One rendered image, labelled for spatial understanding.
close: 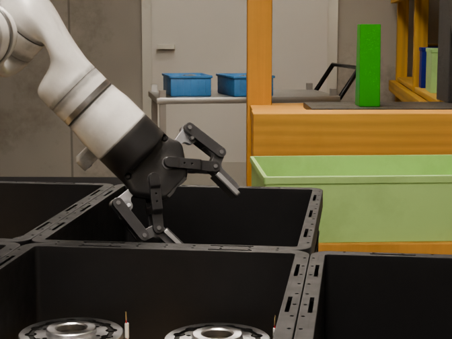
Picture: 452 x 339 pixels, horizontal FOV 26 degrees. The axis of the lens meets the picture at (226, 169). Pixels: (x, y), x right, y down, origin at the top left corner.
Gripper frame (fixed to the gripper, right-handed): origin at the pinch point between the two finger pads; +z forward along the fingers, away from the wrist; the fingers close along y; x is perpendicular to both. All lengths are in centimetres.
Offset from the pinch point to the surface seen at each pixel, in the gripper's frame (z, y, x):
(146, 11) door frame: -50, 223, 521
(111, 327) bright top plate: -2.1, -18.4, -13.4
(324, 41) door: 50, 285, 484
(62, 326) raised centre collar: -5.7, -21.6, -12.7
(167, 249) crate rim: -3.1, -8.7, -12.7
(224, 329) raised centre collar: 5.3, -12.0, -19.0
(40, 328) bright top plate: -7.0, -23.0, -11.0
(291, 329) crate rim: 3.9, -13.0, -40.7
